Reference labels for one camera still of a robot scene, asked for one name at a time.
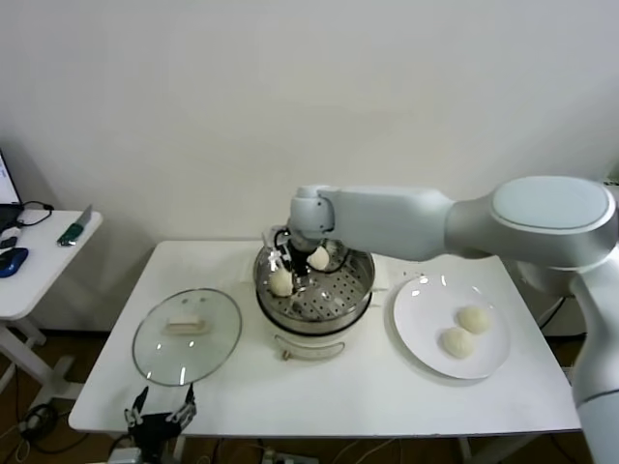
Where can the grey floor power strip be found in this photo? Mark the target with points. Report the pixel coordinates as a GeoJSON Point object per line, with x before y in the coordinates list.
{"type": "Point", "coordinates": [285, 456]}

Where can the small black white device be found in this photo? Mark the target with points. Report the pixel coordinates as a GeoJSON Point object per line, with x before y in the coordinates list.
{"type": "Point", "coordinates": [10, 234]}

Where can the blue computer mouse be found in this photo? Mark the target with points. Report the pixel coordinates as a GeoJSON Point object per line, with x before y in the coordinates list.
{"type": "Point", "coordinates": [12, 261]}

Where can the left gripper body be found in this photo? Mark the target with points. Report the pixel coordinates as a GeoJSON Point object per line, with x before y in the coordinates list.
{"type": "Point", "coordinates": [155, 427]}

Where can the white side table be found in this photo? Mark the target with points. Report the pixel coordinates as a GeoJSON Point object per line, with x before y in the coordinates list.
{"type": "Point", "coordinates": [43, 270]}

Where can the stainless steel steamer basket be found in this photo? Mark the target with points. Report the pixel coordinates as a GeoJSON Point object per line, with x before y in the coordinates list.
{"type": "Point", "coordinates": [338, 290]}

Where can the cream electric cooking pot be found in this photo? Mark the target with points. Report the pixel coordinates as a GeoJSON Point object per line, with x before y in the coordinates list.
{"type": "Point", "coordinates": [309, 345]}

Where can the white steamed baozi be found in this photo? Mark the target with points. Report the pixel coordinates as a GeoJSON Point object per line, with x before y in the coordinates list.
{"type": "Point", "coordinates": [320, 261]}
{"type": "Point", "coordinates": [281, 284]}
{"type": "Point", "coordinates": [457, 344]}
{"type": "Point", "coordinates": [476, 320]}

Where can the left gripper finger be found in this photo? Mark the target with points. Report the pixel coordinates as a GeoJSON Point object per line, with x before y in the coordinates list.
{"type": "Point", "coordinates": [136, 413]}
{"type": "Point", "coordinates": [187, 408]}

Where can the black laptop computer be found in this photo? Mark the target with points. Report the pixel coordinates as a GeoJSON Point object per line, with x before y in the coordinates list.
{"type": "Point", "coordinates": [6, 186]}

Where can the white round plate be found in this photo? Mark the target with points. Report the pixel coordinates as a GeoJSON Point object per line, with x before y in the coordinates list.
{"type": "Point", "coordinates": [425, 328]}

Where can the round glass lid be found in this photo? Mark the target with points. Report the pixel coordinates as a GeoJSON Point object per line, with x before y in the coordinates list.
{"type": "Point", "coordinates": [188, 348]}

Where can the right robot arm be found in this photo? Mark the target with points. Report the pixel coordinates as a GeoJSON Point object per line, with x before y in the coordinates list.
{"type": "Point", "coordinates": [411, 217]}

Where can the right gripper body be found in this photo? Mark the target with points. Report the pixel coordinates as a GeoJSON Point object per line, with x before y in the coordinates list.
{"type": "Point", "coordinates": [299, 258]}

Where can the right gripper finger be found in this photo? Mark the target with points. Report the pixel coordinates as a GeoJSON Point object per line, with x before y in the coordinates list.
{"type": "Point", "coordinates": [278, 258]}
{"type": "Point", "coordinates": [300, 283]}

